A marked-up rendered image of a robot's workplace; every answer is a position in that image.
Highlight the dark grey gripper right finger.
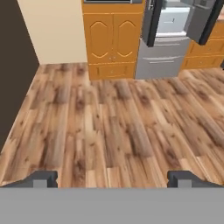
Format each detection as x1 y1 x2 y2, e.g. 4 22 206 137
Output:
166 170 224 189

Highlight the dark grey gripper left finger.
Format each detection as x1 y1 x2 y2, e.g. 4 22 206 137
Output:
0 170 59 189

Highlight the orange wooden drawer cabinet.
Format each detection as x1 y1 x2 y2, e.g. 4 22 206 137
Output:
179 17 224 71

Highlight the stainless steel fridge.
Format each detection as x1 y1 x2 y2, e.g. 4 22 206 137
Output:
135 0 224 81

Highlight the orange wooden cupboard run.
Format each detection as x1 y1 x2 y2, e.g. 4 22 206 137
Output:
81 3 146 81

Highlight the grey built-in oven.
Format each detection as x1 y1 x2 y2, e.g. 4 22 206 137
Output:
83 0 143 4

